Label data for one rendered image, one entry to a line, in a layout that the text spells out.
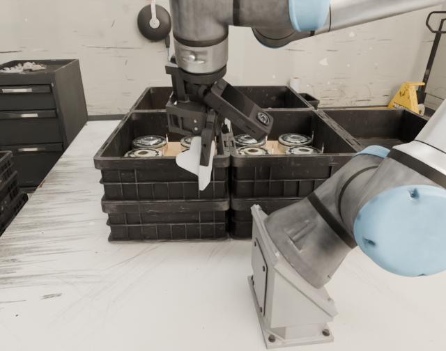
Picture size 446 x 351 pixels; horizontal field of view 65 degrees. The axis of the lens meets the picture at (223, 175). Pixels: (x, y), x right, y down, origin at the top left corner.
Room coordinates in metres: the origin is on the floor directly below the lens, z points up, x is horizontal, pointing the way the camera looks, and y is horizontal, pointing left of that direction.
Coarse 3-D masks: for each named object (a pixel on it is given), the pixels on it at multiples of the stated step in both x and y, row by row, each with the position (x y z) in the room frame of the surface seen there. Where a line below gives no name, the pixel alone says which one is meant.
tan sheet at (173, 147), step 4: (168, 144) 1.06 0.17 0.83; (172, 144) 1.06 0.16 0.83; (176, 144) 1.06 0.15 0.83; (216, 144) 1.06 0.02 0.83; (168, 148) 1.02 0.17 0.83; (172, 148) 1.02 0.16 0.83; (176, 148) 1.02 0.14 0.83; (168, 152) 0.99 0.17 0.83; (172, 152) 0.99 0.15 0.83; (176, 152) 0.99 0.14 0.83
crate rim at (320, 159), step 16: (272, 112) 1.09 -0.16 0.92; (336, 128) 0.91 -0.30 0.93; (352, 144) 0.79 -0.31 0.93; (240, 160) 0.70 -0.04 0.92; (256, 160) 0.71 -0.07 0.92; (272, 160) 0.71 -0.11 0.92; (288, 160) 0.71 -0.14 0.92; (304, 160) 0.71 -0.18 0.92; (320, 160) 0.71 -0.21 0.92; (336, 160) 0.71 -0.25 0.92
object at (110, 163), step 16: (128, 112) 1.07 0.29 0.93; (144, 112) 1.08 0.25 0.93; (160, 112) 1.08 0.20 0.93; (224, 144) 0.82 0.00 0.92; (96, 160) 0.69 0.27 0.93; (112, 160) 0.69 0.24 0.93; (128, 160) 0.69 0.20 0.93; (144, 160) 0.70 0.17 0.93; (160, 160) 0.70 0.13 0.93; (224, 160) 0.70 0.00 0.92
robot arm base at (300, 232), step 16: (288, 208) 0.52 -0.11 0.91; (304, 208) 0.50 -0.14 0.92; (320, 208) 0.49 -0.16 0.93; (272, 224) 0.50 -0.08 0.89; (288, 224) 0.48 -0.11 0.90; (304, 224) 0.48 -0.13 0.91; (320, 224) 0.47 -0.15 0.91; (336, 224) 0.46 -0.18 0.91; (272, 240) 0.47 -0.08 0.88; (288, 240) 0.46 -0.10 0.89; (304, 240) 0.46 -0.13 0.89; (320, 240) 0.46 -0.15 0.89; (336, 240) 0.46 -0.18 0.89; (352, 240) 0.46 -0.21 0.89; (288, 256) 0.45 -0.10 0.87; (304, 256) 0.44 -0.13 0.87; (320, 256) 0.44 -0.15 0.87; (336, 256) 0.45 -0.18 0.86; (304, 272) 0.43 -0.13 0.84; (320, 272) 0.44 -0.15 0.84
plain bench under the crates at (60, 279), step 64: (64, 192) 0.97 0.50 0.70; (0, 256) 0.66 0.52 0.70; (64, 256) 0.66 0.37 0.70; (128, 256) 0.66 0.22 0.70; (192, 256) 0.66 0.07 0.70; (0, 320) 0.47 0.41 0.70; (64, 320) 0.47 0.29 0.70; (128, 320) 0.47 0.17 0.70; (192, 320) 0.47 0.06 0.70; (256, 320) 0.47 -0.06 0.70; (384, 320) 0.47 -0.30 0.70
